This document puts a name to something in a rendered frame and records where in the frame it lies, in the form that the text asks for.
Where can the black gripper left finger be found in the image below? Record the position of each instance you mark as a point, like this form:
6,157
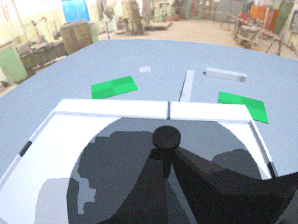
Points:
146,204

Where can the white flat bar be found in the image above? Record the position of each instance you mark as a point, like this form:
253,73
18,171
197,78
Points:
185,98

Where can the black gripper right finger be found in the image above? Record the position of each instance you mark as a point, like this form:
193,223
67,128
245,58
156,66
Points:
219,196

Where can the dark steel pin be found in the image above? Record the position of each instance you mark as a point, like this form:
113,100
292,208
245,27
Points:
166,139

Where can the grey rectangular bar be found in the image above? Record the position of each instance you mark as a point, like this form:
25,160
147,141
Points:
213,72

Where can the grey round disc with small hole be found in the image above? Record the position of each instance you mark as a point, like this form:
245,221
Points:
109,166

